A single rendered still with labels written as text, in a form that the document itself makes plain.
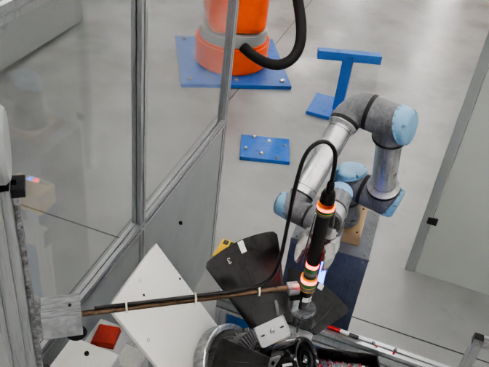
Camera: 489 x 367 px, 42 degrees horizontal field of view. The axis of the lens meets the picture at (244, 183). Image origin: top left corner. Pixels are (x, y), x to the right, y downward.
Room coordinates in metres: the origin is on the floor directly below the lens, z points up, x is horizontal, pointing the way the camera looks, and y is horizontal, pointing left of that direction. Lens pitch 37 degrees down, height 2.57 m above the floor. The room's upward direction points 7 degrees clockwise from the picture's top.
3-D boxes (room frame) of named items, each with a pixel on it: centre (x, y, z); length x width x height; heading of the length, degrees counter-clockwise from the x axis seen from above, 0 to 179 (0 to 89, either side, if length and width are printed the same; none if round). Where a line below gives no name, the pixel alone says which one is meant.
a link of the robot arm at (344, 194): (1.45, -0.27, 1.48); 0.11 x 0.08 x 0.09; 164
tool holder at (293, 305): (1.18, -0.19, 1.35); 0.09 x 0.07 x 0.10; 109
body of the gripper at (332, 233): (1.29, -0.23, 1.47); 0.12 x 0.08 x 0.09; 164
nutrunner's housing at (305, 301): (1.19, -0.20, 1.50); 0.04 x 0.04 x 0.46
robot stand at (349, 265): (1.92, -0.38, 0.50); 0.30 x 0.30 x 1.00; 76
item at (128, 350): (1.30, 0.28, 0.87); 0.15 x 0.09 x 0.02; 161
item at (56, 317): (0.98, 0.39, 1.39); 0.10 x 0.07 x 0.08; 109
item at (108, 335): (1.35, 0.39, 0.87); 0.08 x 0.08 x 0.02; 84
